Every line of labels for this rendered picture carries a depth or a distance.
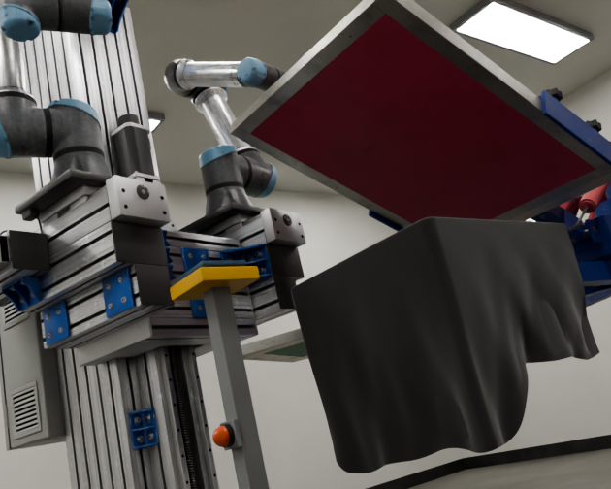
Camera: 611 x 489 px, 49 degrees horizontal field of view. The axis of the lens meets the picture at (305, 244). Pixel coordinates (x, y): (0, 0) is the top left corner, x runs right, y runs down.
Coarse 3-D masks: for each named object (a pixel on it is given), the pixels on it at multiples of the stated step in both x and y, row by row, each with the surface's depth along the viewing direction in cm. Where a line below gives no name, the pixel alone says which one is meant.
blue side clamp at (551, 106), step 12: (540, 96) 155; (552, 96) 156; (552, 108) 154; (564, 108) 158; (552, 120) 153; (564, 120) 156; (576, 120) 159; (576, 132) 157; (588, 132) 161; (588, 144) 159; (600, 144) 163; (600, 156) 162
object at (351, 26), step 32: (384, 0) 132; (352, 32) 140; (416, 32) 138; (448, 32) 140; (320, 64) 148; (480, 64) 143; (288, 96) 158; (512, 96) 150; (544, 128) 158; (288, 160) 179; (352, 192) 188
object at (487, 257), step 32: (448, 224) 127; (480, 224) 133; (512, 224) 141; (544, 224) 149; (448, 256) 123; (480, 256) 130; (512, 256) 137; (544, 256) 144; (480, 288) 126; (512, 288) 133; (544, 288) 140; (576, 288) 148; (480, 320) 123; (512, 320) 131; (544, 320) 137; (576, 320) 143; (480, 352) 120; (512, 352) 126; (544, 352) 134; (576, 352) 141; (512, 384) 123; (512, 416) 121
